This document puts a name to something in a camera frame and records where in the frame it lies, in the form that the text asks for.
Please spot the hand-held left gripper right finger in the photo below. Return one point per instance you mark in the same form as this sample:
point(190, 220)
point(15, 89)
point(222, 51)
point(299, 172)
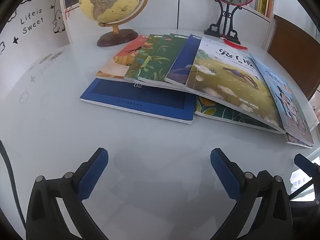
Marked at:
point(226, 177)

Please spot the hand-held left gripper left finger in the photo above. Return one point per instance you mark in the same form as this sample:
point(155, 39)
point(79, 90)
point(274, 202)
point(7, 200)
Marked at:
point(93, 175)

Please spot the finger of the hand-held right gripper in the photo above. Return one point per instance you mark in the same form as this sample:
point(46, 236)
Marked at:
point(303, 163)

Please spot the teal leafy cover book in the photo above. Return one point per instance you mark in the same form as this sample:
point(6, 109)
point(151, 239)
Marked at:
point(225, 116)

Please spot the light blue cartoon book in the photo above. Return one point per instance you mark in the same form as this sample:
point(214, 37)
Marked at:
point(282, 97)

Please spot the large plain blue book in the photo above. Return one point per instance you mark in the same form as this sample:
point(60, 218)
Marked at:
point(140, 100)

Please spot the meadow rabbit cover book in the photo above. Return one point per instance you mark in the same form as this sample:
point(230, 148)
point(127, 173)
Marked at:
point(225, 87)

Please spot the orange red illustrated book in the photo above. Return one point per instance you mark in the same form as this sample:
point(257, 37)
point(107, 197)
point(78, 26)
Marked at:
point(117, 60)

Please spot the green leafy cover book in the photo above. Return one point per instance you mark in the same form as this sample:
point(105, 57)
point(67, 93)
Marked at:
point(137, 65)

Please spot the blue illustrated book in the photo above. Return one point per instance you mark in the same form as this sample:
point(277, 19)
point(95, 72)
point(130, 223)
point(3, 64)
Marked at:
point(180, 62)

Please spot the dark green leafy book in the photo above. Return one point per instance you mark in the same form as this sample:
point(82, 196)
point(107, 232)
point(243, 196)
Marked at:
point(162, 57)

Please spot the window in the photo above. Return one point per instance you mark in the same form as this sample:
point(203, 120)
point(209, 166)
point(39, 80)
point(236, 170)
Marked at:
point(300, 180)

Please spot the brown wooden cabinet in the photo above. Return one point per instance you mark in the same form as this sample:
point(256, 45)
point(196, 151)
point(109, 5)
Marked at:
point(292, 50)

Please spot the red tassel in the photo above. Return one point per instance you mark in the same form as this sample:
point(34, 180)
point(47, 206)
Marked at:
point(240, 47)

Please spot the black fan stand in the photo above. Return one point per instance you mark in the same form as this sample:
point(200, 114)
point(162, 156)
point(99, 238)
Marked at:
point(226, 22)

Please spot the yellow desk globe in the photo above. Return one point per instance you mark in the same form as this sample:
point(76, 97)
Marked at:
point(110, 0)

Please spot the black star wall decal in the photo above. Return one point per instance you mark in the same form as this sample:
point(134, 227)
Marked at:
point(15, 40)

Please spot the black text wall decal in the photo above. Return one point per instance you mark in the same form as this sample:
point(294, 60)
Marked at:
point(24, 30)

